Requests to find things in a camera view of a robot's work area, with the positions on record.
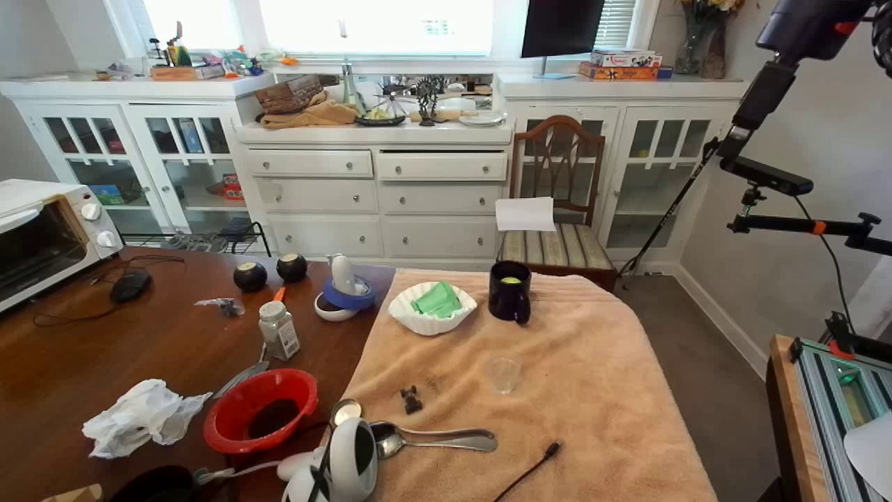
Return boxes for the black monitor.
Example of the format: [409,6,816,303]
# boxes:
[520,0,604,59]

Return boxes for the blue tape roll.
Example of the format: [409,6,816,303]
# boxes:
[320,268,394,308]

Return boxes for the white tape roll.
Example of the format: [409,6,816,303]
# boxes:
[313,293,356,324]

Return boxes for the red bowl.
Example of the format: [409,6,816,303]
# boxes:
[204,367,320,454]

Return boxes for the black camera on tripod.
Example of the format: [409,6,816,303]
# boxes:
[664,0,892,253]

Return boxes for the white dresser with drawers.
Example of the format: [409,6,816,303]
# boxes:
[236,98,513,268]

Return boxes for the black cable on towel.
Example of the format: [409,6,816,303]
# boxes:
[487,438,566,502]

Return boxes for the white scalloped bowl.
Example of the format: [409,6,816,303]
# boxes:
[388,281,476,335]

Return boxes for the beige towel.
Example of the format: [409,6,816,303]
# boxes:
[346,276,717,502]

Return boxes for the silver spoon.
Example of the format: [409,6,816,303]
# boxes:
[371,420,498,456]

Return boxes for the clear pill bottle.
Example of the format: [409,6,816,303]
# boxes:
[258,300,300,359]

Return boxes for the wooden chair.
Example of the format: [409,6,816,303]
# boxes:
[498,113,618,290]

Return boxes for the green cloth in bowl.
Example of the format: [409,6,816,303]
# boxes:
[412,281,461,318]

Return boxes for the dark blue mug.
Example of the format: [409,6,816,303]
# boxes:
[487,262,532,324]

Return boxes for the white toaster oven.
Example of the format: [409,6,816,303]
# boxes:
[0,179,123,313]

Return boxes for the black computer mouse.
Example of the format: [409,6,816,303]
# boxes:
[109,268,153,303]

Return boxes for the wooden aluminium frame cart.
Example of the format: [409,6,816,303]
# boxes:
[766,335,892,502]

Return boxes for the white glass door cabinet right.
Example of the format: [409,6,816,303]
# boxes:
[501,81,743,265]

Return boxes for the small metal toy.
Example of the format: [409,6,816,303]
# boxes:
[196,299,244,318]

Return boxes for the small black clip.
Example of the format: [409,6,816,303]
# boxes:
[399,387,424,414]

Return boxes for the white paper on chair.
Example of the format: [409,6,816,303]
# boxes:
[495,198,555,230]

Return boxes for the white glass door cabinet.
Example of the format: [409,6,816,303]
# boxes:
[0,76,268,251]
[501,81,743,265]

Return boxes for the black bowl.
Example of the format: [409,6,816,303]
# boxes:
[109,466,197,502]

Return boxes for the white glass door cabinet left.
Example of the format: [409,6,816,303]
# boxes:
[0,76,268,251]

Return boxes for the clear drinking glass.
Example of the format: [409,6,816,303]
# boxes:
[491,355,520,395]

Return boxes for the white crumpled cloth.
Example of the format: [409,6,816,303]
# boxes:
[80,378,208,459]

